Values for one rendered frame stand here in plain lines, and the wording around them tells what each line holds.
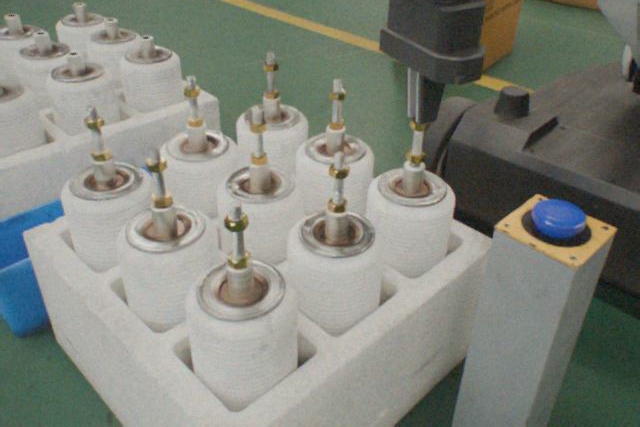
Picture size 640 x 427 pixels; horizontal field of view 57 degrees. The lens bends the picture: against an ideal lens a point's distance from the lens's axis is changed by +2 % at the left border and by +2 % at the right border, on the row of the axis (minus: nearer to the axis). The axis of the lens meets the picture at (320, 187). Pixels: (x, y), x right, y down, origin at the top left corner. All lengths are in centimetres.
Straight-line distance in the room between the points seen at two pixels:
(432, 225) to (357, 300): 12
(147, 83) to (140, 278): 48
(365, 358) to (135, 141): 55
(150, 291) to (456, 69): 35
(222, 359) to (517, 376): 26
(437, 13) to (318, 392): 34
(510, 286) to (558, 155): 41
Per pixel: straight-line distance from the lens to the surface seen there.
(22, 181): 92
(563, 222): 50
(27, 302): 86
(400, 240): 63
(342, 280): 55
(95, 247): 68
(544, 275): 50
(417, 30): 55
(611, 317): 95
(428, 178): 66
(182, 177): 70
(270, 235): 63
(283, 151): 76
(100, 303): 63
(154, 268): 56
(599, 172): 88
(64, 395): 81
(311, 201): 71
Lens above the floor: 60
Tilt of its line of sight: 33 degrees down
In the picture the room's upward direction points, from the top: 1 degrees clockwise
